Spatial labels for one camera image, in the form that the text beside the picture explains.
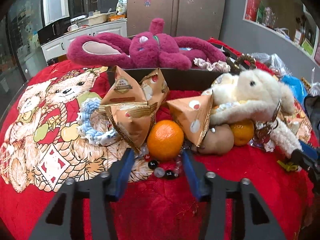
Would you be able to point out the gold patterned cloth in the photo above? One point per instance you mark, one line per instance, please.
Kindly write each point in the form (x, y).
(297, 125)

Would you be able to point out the white wall shelf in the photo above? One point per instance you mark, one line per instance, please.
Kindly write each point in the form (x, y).
(287, 30)

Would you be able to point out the magenta plush rabbit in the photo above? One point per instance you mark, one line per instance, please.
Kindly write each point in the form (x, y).
(150, 50)

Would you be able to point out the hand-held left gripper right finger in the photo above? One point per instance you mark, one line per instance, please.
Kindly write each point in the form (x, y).
(192, 177)

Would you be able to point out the white cup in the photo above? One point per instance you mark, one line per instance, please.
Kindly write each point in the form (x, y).
(72, 28)

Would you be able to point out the small orange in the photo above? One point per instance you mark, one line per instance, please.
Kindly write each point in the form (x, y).
(242, 132)

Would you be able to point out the black microwave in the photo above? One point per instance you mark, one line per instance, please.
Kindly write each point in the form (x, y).
(53, 31)

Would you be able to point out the orange food box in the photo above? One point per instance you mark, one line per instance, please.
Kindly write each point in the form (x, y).
(117, 17)

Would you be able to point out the blue plastic bag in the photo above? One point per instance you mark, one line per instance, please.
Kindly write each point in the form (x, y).
(295, 87)

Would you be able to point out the red printed blanket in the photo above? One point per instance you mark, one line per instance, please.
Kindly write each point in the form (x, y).
(160, 210)

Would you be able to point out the red gift box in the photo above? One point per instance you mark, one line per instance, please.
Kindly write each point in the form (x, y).
(252, 6)

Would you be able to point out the glass jar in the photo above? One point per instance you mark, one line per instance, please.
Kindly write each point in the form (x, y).
(269, 17)

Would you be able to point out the green box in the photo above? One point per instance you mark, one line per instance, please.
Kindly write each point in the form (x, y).
(260, 12)

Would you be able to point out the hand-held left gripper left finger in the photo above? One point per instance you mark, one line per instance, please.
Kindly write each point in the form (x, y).
(122, 175)

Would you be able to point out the brown potato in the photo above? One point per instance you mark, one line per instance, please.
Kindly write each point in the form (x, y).
(218, 140)

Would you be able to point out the beige food container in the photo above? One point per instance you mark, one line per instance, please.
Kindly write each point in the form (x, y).
(97, 18)

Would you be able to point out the frilly pink white scrunchie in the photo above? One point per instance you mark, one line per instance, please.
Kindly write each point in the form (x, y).
(212, 65)

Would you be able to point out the silver refrigerator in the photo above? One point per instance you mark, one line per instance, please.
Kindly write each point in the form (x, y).
(175, 7)

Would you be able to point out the black box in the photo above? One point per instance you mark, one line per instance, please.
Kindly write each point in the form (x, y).
(190, 80)

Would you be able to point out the white kitchen cabinets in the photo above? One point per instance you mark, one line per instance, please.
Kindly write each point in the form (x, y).
(85, 36)

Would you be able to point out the glass door with stickers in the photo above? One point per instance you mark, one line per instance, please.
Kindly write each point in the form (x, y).
(20, 42)

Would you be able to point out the grey cloth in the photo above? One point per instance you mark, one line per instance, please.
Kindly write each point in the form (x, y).
(312, 110)

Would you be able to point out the white plush dog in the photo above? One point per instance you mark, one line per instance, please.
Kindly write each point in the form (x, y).
(250, 92)

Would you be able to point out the metal keyring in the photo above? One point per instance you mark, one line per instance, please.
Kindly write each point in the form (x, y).
(266, 130)

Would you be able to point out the yellow clip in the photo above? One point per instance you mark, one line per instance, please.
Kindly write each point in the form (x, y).
(287, 165)

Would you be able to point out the brown scrunchie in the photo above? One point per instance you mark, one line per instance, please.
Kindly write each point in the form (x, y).
(246, 60)

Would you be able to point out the large orange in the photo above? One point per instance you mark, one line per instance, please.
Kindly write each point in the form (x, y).
(165, 140)

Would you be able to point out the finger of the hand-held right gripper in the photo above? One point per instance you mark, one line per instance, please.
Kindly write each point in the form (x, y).
(311, 151)
(305, 162)

